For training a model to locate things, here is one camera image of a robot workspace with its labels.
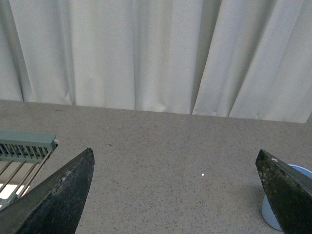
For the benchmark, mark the white pleated curtain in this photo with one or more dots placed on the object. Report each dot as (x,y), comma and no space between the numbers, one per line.
(224,58)

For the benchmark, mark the green dish drying rack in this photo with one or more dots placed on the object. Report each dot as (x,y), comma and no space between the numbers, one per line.
(22,155)

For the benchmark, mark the light blue plastic cup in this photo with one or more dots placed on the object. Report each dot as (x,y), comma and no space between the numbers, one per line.
(266,210)

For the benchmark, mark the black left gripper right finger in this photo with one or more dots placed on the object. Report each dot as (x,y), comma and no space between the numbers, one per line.
(289,193)

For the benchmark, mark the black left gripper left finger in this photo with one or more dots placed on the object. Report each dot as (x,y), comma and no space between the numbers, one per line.
(54,206)

